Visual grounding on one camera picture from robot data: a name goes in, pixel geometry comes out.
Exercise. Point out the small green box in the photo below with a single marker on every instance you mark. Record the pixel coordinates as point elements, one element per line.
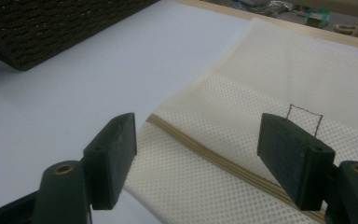
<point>317,18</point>

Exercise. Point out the brown woven basket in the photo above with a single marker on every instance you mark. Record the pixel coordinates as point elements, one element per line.
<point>43,28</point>

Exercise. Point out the pile of plastic wrap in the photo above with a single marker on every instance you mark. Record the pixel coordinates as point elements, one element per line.
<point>261,6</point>

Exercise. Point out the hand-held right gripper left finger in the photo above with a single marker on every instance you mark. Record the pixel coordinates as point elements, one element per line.
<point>112,161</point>

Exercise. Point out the brown tape roll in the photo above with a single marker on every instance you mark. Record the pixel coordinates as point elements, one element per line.
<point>345,29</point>

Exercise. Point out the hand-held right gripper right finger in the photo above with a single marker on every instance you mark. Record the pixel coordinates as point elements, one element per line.
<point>292,161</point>

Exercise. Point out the wooden table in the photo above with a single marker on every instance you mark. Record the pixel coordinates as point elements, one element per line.
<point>292,29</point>

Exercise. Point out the white board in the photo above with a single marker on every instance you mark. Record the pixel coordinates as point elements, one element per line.
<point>90,93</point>

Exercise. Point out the cream mesh laundry bag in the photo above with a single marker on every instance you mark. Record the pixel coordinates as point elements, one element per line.
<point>261,77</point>

